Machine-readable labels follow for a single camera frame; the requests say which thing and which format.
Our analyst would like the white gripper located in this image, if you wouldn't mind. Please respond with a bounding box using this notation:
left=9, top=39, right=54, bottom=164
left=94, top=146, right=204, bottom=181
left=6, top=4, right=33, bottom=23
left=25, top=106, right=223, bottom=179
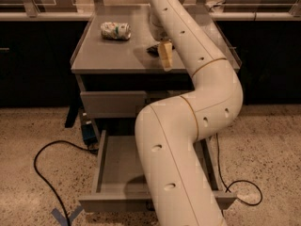
left=150, top=13, right=172, bottom=72

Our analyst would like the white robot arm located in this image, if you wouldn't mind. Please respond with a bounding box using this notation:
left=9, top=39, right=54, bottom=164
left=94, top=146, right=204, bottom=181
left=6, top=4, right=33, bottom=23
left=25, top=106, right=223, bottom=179
left=135, top=0, right=243, bottom=226

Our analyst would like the grey drawer cabinet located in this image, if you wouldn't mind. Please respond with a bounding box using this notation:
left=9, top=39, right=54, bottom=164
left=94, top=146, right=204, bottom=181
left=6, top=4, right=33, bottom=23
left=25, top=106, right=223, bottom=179
left=70, top=5, right=243, bottom=143

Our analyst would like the closed upper grey drawer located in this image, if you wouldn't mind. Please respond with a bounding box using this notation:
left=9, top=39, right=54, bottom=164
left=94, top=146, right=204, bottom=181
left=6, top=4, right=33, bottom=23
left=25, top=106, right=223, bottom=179
left=81, top=91, right=147, bottom=119

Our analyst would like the open lower grey drawer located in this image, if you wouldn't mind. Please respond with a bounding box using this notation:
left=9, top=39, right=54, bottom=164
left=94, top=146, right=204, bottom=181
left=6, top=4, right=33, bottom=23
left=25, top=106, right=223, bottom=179
left=79, top=131, right=237, bottom=213

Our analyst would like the blue power adapter box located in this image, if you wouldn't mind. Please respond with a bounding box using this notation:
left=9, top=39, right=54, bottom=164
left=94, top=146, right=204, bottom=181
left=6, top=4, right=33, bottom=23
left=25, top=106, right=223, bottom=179
left=81, top=121, right=98, bottom=146

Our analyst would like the long white counter shelf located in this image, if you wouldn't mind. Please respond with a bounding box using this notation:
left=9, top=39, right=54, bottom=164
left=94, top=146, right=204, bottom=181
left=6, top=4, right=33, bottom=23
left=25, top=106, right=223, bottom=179
left=0, top=12, right=301, bottom=22

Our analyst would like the blue tape floor mark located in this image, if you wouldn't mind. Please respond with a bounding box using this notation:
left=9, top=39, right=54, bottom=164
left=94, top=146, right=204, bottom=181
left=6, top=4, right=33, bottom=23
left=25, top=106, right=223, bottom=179
left=51, top=204, right=85, bottom=226

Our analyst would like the black power cable left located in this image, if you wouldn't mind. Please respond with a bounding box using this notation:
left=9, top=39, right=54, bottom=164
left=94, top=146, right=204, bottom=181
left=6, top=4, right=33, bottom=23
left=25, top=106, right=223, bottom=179
left=33, top=139, right=100, bottom=226

